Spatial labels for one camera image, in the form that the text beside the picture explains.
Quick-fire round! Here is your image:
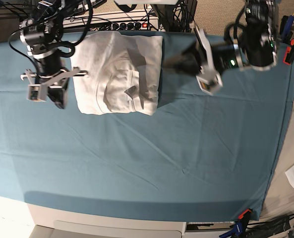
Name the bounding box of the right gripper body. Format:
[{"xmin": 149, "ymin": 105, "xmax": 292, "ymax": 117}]
[{"xmin": 20, "ymin": 67, "xmax": 88, "ymax": 102}]

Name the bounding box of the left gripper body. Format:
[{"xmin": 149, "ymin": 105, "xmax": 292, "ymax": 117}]
[{"xmin": 189, "ymin": 22, "xmax": 223, "ymax": 95}]

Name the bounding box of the white T-shirt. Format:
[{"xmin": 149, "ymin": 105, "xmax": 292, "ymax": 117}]
[{"xmin": 70, "ymin": 31, "xmax": 163, "ymax": 116}]

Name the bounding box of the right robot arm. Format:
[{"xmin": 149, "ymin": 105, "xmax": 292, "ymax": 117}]
[{"xmin": 14, "ymin": 0, "xmax": 93, "ymax": 109}]

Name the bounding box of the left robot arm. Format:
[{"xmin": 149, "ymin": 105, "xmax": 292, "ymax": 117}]
[{"xmin": 163, "ymin": 0, "xmax": 278, "ymax": 94}]

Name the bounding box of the teal table cloth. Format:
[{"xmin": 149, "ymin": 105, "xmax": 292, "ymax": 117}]
[{"xmin": 0, "ymin": 41, "xmax": 294, "ymax": 222}]

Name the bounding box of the orange black clamp top right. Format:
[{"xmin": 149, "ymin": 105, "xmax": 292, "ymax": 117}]
[{"xmin": 283, "ymin": 39, "xmax": 294, "ymax": 65}]

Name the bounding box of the orange black clamp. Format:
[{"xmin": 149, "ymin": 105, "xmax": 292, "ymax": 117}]
[
  {"xmin": 283, "ymin": 39, "xmax": 294, "ymax": 65},
  {"xmin": 238, "ymin": 209, "xmax": 252, "ymax": 221}
]

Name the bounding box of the blue clamp top right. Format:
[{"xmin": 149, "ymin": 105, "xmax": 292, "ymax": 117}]
[{"xmin": 275, "ymin": 15, "xmax": 294, "ymax": 45}]

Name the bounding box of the blue clamp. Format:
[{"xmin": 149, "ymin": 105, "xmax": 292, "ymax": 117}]
[
  {"xmin": 275, "ymin": 15, "xmax": 294, "ymax": 45},
  {"xmin": 219, "ymin": 221, "xmax": 243, "ymax": 238}
]

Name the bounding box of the orange black clamp bottom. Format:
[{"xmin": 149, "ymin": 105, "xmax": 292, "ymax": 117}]
[{"xmin": 238, "ymin": 209, "xmax": 252, "ymax": 221}]

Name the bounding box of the blue clamp bottom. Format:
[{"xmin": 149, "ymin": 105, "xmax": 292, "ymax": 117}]
[{"xmin": 219, "ymin": 221, "xmax": 243, "ymax": 238}]

